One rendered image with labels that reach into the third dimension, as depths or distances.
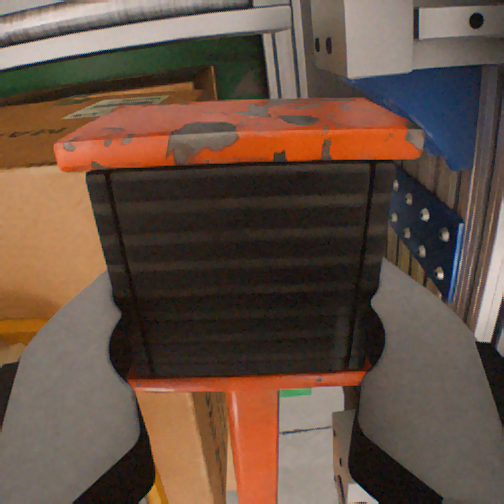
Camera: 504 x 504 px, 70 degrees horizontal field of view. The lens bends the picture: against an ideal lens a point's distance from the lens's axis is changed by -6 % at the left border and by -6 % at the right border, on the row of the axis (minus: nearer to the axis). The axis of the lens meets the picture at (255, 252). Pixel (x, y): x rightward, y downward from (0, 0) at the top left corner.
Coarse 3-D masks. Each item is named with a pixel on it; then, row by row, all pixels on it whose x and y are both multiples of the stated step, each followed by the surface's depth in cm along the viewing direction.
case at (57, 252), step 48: (144, 96) 54; (192, 96) 51; (0, 144) 31; (48, 144) 29; (0, 192) 25; (48, 192) 25; (0, 240) 26; (48, 240) 27; (96, 240) 27; (0, 288) 29; (48, 288) 29; (192, 432) 38; (192, 480) 42
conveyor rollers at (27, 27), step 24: (72, 0) 52; (96, 0) 52; (120, 0) 52; (144, 0) 52; (168, 0) 52; (192, 0) 52; (216, 0) 52; (240, 0) 52; (0, 24) 52; (24, 24) 52; (48, 24) 52; (72, 24) 53; (96, 24) 54; (120, 24) 54
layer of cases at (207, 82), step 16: (112, 80) 91; (128, 80) 82; (144, 80) 75; (160, 80) 69; (176, 80) 64; (192, 80) 60; (208, 80) 82; (16, 96) 93; (32, 96) 81; (48, 96) 72; (64, 96) 65; (80, 96) 59; (96, 96) 59; (208, 96) 79
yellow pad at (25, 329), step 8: (0, 320) 30; (8, 320) 30; (16, 320) 30; (24, 320) 30; (32, 320) 30; (40, 320) 30; (0, 328) 29; (8, 328) 29; (16, 328) 29; (24, 328) 29; (32, 328) 29; (40, 328) 29; (0, 336) 29; (8, 336) 29; (16, 336) 29; (24, 336) 29; (32, 336) 29; (24, 344) 29; (160, 480) 42; (152, 488) 40; (160, 488) 42; (152, 496) 41; (160, 496) 42
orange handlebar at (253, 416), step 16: (240, 400) 15; (256, 400) 15; (272, 400) 15; (240, 416) 15; (256, 416) 15; (272, 416) 15; (240, 432) 16; (256, 432) 16; (272, 432) 16; (240, 448) 16; (256, 448) 16; (272, 448) 16; (240, 464) 17; (256, 464) 17; (272, 464) 17; (240, 480) 18; (256, 480) 18; (272, 480) 18; (240, 496) 19; (256, 496) 18; (272, 496) 19
